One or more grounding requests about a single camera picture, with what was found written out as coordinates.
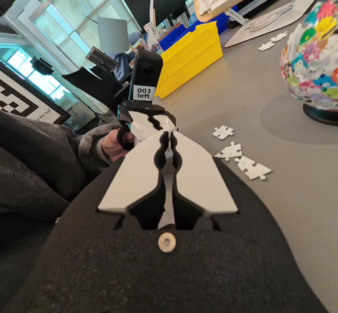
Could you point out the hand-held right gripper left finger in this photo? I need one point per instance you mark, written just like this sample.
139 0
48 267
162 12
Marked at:
132 186

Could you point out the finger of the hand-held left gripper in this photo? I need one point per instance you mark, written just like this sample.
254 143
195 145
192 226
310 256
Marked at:
165 123
142 131

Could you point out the row of white puzzle pieces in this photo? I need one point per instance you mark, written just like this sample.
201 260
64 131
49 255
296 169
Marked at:
253 169

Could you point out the colourful puzzle ball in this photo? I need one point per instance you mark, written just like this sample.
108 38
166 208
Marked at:
317 60

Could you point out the yellow plastic bin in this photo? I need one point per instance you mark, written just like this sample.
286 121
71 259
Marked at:
190 60

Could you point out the single white puzzle piece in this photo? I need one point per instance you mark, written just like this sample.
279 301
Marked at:
266 46
279 36
168 152

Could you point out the black ball stand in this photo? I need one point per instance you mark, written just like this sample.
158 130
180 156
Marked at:
322 117

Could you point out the blue plastic bin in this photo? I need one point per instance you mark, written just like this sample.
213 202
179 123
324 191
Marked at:
170 37

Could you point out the person's left hand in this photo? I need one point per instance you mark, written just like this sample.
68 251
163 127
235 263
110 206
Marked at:
113 147

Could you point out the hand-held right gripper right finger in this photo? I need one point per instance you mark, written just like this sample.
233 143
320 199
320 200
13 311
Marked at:
203 186

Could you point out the black framed marker sign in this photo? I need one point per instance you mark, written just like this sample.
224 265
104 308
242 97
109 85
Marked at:
21 99

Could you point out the person's left forearm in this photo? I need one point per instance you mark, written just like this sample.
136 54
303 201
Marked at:
90 147

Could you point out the white desk stand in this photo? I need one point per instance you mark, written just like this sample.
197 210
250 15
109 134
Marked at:
301 9

